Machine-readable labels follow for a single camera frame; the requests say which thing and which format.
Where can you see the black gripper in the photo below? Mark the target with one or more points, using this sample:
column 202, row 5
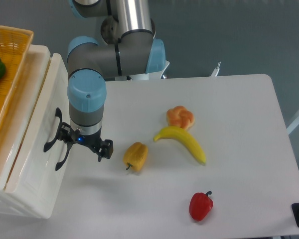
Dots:
column 103, row 148

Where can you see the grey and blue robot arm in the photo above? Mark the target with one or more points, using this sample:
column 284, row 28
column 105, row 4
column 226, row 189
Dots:
column 136, row 51

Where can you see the white plastic drawer cabinet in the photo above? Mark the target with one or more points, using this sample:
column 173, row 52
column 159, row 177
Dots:
column 17, row 120

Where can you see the yellow bell pepper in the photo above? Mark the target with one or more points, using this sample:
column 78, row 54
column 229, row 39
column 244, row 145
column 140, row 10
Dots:
column 135, row 156

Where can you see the yellow banana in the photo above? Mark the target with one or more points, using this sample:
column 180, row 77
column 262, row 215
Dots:
column 185, row 138

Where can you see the knotted bread roll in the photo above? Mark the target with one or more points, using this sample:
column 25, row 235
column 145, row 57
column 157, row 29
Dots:
column 181, row 117

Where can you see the orange woven basket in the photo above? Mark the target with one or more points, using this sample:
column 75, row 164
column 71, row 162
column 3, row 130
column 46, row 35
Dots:
column 14, row 45

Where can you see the red bell pepper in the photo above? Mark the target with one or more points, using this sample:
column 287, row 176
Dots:
column 200, row 205

